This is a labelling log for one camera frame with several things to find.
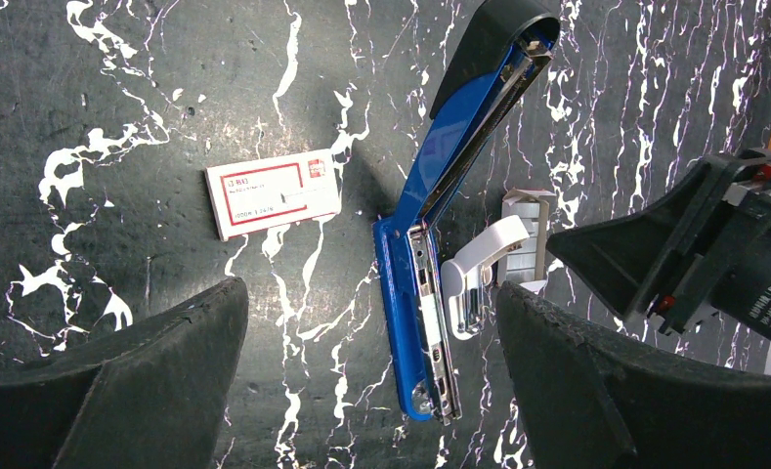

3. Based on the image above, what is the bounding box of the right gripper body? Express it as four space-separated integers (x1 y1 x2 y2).
546 149 771 341

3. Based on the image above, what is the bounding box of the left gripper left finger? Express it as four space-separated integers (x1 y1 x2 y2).
0 277 249 468

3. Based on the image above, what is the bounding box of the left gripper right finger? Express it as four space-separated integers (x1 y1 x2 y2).
496 283 771 468

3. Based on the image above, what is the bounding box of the red white staple box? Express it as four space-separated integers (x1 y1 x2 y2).
204 149 340 241

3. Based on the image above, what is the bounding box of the small white stapler remover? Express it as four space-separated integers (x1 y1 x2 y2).
441 215 530 341

